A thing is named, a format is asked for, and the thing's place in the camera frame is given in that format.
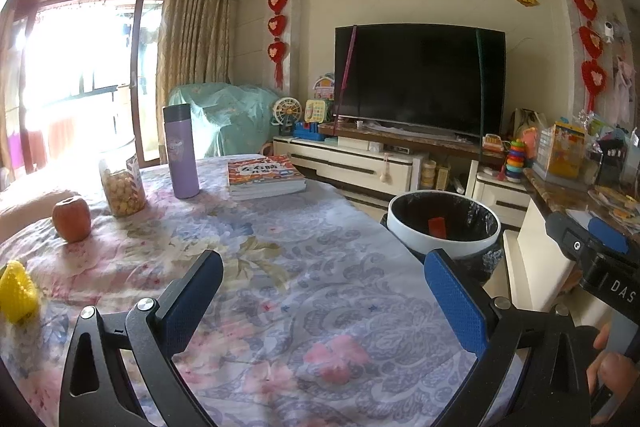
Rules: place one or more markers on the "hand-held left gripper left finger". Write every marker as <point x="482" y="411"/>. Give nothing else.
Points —
<point x="195" y="302"/>

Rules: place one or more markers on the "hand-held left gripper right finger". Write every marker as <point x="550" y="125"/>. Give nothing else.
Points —
<point x="455" y="304"/>

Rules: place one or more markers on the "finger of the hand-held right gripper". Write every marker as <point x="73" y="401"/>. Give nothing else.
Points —
<point x="570" y="239"/>
<point x="607" y="234"/>

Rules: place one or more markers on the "white waste bin black liner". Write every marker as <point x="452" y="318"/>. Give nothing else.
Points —
<point x="470" y="248"/>

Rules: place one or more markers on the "person's right hand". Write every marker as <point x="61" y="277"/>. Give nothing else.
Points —
<point x="620" y="374"/>

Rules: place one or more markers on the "marble top sideboard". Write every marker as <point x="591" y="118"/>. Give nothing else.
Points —
<point x="555" y="194"/>

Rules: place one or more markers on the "red wrapper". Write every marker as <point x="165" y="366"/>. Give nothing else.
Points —
<point x="437" y="227"/>

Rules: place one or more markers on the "yellow printed box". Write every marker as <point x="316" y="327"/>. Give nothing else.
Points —
<point x="565" y="152"/>

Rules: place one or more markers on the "floral tablecloth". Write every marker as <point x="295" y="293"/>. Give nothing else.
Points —
<point x="310" y="282"/>

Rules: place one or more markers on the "clear popcorn snack bag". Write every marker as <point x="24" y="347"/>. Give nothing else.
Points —
<point x="121" y="189"/>

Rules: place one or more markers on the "stack of colourful books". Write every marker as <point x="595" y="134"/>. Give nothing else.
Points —
<point x="265" y="177"/>

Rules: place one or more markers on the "purple thermos bottle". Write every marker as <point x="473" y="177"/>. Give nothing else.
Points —
<point x="181" y="157"/>

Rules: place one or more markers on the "red apple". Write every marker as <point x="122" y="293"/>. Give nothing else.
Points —
<point x="71" y="219"/>

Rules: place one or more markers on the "hanging wooden spoon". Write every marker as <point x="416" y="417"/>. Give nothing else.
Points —
<point x="385" y="172"/>

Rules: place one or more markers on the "yellow plastic toy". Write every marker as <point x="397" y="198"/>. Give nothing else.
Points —
<point x="17" y="294"/>

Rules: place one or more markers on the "white brown television cabinet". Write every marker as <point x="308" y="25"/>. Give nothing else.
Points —
<point x="340" y="162"/>

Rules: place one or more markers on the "teal covered armchair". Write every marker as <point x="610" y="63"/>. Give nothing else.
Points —
<point x="225" y="117"/>

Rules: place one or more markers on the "blue plastic toy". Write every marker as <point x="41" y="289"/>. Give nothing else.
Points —
<point x="307" y="131"/>

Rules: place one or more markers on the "ferris wheel toy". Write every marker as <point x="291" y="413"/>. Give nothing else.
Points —
<point x="287" y="111"/>

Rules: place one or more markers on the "black television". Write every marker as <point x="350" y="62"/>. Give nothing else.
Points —
<point x="420" y="77"/>

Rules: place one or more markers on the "green yellow toy telephone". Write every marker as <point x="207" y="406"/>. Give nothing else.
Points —
<point x="319" y="111"/>

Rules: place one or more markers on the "pink toy board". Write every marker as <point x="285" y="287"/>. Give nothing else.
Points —
<point x="324" y="88"/>

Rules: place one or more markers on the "beige patterned curtain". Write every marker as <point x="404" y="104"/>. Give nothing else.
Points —
<point x="195" y="47"/>

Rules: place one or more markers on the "glass balcony door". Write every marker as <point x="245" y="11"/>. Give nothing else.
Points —
<point x="85" y="57"/>

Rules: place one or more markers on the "white security camera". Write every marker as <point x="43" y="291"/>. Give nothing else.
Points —
<point x="610" y="32"/>

